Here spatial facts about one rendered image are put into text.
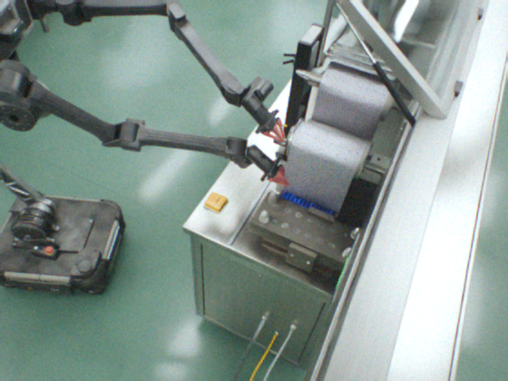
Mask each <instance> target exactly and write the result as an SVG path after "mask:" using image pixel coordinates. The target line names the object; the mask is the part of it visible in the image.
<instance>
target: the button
mask: <svg viewBox="0 0 508 381"><path fill-rule="evenodd" d="M227 202H228V198H227V197H224V196H222V195H220V194H218V193H216V192H214V191H213V192H212V193H211V195H210V196H209V197H208V198H207V199H206V201H205V202H204V206H206V207H208V208H210V209H212V210H215V211H217V212H220V211H221V209H222V208H223V206H224V205H226V203H227Z"/></svg>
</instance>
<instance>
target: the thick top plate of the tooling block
mask: <svg viewBox="0 0 508 381"><path fill-rule="evenodd" d="M269 194H270V192H268V193H267V195H266V197H265V198H264V200H263V201H262V202H261V204H260V205H259V207H258V208H257V212H256V213H255V215H254V216H253V218H252V220H251V221H250V224H249V231H250V232H254V233H256V234H257V235H260V236H261V237H263V238H265V239H269V240H271V241H273V242H276V243H278V244H279V245H281V246H284V247H285V248H287V249H288V246H289V244H290V242H293V243H295V244H297V245H299V246H301V247H303V248H306V249H309V250H311V251H314V252H315V253H317V257H316V259H315V261H316V262H318V263H320V264H322V265H324V266H327V267H329V268H331V269H334V270H336V271H338V272H343V269H344V267H345V265H346V263H347V261H346V260H345V259H344V258H343V253H344V251H345V250H346V249H347V248H348V247H350V248H351V247H352V245H353V243H354V241H355V239H351V237H350V233H351V232H352V230H354V228H352V227H350V226H348V225H346V224H344V223H342V222H340V221H337V220H334V221H333V223H332V224H331V223H329V222H326V221H324V220H321V219H319V218H316V217H314V216H312V215H310V214H308V211H309V208H306V207H304V206H302V205H297V204H295V203H293V202H291V201H288V200H285V199H283V198H281V197H278V198H277V200H278V201H277V203H276V204H269V203H268V197H269ZM263 210H266V211H267V212H268V214H269V221H268V222H267V223H261V222H259V214H260V213H261V212H262V211H263Z"/></svg>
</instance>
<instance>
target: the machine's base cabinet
mask: <svg viewBox="0 0 508 381"><path fill-rule="evenodd" d="M190 245H191V256H192V267H193V277H194V288H195V291H194V300H195V310H196V314H197V315H199V316H201V317H203V318H206V319H208V320H209V321H211V322H213V323H215V324H216V325H218V326H220V327H223V328H224V329H226V330H228V331H229V332H231V333H233V334H235V335H237V336H239V337H242V338H244V339H246V340H247V341H249V342H250V341H251V340H252V338H253V337H254V335H255V333H256V332H257V328H258V326H259V323H260V321H261V320H260V319H261V317H262V316H264V317H266V318H267V319H268V320H267V322H265V323H264V325H263V327H262V329H261V330H260V332H259V334H258V338H257V340H256V341H255V343H254V345H256V346H258V347H260V348H262V349H264V350H266V351H267V349H268V347H269V345H270V343H271V341H272V339H273V337H274V336H275V335H274V332H275V331H278V332H279V334H278V336H276V338H275V340H274V342H273V344H272V346H271V347H270V349H269V353H271V354H273V355H275V356H276V355H277V354H278V352H279V350H280V349H281V348H282V346H283V344H284V342H285V341H286V339H287V337H288V334H289V332H290V330H291V328H290V327H291V325H294V326H295V327H296V328H295V330H292V335H291V337H290V339H289V340H288V343H287V344H286V346H285V348H284V349H283V351H282V353H281V354H280V356H279V358H281V359H283V360H285V361H287V362H289V363H290V364H292V365H294V366H297V367H298V368H300V369H302V370H303V371H306V370H307V368H308V365H309V362H310V360H311V358H312V356H313V353H314V350H315V348H316V345H317V343H318V340H319V337H320V335H321V332H322V330H323V327H324V325H325V323H326V320H327V315H328V314H327V308H328V306H329V303H330V301H329V300H327V299H325V298H322V297H321V296H320V295H317V294H315V293H313V292H311V291H309V290H307V289H305V288H302V287H300V286H298V285H296V284H294V283H291V282H289V281H287V280H285V279H284V278H282V277H279V276H277V275H275V274H273V273H271V272H269V271H267V270H265V269H262V268H260V267H258V266H257V265H255V264H252V263H248V262H247V261H245V260H243V259H239V258H237V257H235V256H233V255H231V254H229V253H228V252H226V251H224V250H222V249H219V248H217V247H215V246H212V245H210V244H209V243H207V242H205V241H203V240H201V239H198V238H196V237H194V236H192V235H190Z"/></svg>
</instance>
